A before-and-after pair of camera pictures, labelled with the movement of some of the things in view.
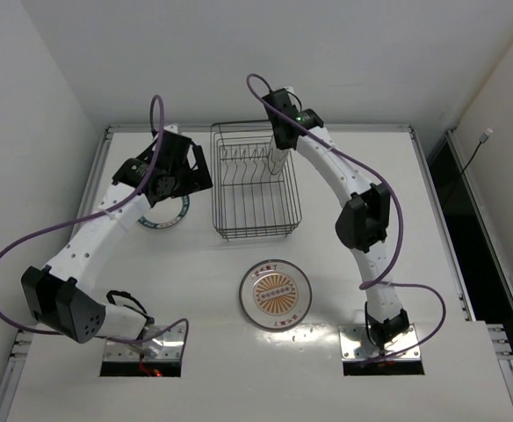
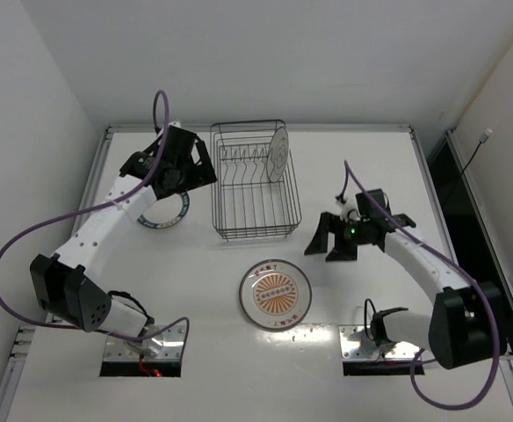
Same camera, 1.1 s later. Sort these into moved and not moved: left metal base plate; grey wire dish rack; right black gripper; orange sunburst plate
Moved: right black gripper
Not moved: left metal base plate; grey wire dish rack; orange sunburst plate
